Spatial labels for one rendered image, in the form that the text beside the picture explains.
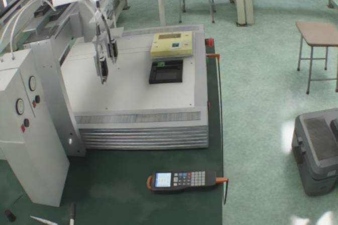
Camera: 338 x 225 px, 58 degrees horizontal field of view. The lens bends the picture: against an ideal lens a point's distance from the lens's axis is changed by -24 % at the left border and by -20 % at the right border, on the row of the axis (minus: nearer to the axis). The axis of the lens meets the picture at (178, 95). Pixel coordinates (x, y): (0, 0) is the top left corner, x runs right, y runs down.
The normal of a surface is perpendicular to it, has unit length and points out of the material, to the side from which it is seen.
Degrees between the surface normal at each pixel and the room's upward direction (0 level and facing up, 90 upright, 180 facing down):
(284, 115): 0
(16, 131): 90
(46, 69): 90
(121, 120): 0
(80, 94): 0
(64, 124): 90
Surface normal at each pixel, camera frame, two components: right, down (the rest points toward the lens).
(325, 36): -0.10, -0.73
